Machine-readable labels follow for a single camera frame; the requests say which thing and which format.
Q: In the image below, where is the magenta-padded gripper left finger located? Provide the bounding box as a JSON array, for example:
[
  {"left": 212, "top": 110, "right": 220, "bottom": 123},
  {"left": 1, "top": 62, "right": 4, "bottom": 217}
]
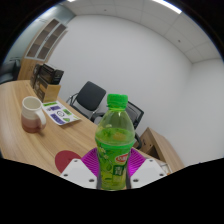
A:
[{"left": 59, "top": 148, "right": 101, "bottom": 190}]

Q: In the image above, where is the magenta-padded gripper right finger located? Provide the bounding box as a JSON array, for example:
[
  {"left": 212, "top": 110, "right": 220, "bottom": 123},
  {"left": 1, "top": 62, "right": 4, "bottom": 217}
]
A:
[{"left": 126, "top": 148, "right": 168, "bottom": 190}]

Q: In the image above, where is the green tea drink bottle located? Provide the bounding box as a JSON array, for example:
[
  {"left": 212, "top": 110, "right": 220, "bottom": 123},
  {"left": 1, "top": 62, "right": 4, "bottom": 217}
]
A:
[{"left": 94, "top": 93, "right": 137, "bottom": 191}]

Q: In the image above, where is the flat round red coaster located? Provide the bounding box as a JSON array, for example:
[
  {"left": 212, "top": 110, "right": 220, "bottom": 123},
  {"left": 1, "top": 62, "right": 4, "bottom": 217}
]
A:
[{"left": 54, "top": 149, "right": 83, "bottom": 174}]

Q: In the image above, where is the wooden side desk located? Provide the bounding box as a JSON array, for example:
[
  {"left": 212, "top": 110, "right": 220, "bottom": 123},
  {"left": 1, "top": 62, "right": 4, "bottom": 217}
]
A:
[{"left": 138, "top": 127, "right": 185, "bottom": 173}]

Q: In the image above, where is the grey mesh office chair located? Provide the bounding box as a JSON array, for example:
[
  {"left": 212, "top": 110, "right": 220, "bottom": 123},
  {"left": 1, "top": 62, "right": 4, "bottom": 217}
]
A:
[{"left": 89, "top": 99, "right": 145, "bottom": 151}]

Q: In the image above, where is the printed sticker sheet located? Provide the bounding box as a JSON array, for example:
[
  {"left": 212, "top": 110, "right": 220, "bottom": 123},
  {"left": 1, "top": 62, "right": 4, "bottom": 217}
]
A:
[{"left": 42, "top": 100, "right": 82, "bottom": 127}]

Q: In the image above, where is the white and pink mug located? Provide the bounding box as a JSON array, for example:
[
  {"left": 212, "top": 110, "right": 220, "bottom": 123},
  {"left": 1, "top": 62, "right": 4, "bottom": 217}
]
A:
[{"left": 21, "top": 95, "right": 48, "bottom": 134}]

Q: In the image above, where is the black office chair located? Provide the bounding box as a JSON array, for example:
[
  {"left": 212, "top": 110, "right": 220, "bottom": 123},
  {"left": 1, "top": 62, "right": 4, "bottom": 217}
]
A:
[{"left": 65, "top": 80, "right": 107, "bottom": 121}]

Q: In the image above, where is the tan and black carton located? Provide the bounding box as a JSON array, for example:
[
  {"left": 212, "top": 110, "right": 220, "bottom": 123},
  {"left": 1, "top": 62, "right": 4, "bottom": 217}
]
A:
[{"left": 34, "top": 77, "right": 62, "bottom": 103}]

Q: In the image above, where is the black printed box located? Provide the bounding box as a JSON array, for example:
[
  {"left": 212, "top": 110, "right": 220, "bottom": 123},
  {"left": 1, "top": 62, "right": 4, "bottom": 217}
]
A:
[{"left": 39, "top": 63, "right": 65, "bottom": 85}]

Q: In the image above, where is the brown cardboard box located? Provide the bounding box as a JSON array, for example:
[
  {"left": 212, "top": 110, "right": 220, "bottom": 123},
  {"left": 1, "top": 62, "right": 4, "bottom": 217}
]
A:
[{"left": 29, "top": 63, "right": 42, "bottom": 89}]

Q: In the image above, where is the dark armchair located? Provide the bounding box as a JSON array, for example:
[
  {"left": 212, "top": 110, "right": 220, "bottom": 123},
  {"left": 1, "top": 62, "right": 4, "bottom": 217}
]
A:
[{"left": 0, "top": 59, "right": 22, "bottom": 85}]

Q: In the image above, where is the wooden shelf unit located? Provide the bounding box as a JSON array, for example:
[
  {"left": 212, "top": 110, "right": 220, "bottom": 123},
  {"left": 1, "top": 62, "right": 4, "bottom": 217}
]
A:
[{"left": 17, "top": 18, "right": 69, "bottom": 81}]

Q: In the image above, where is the rectangular ceiling light panel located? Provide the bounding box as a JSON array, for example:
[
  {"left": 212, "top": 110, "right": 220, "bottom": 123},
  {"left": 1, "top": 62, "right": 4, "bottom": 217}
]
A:
[{"left": 151, "top": 0, "right": 183, "bottom": 15}]

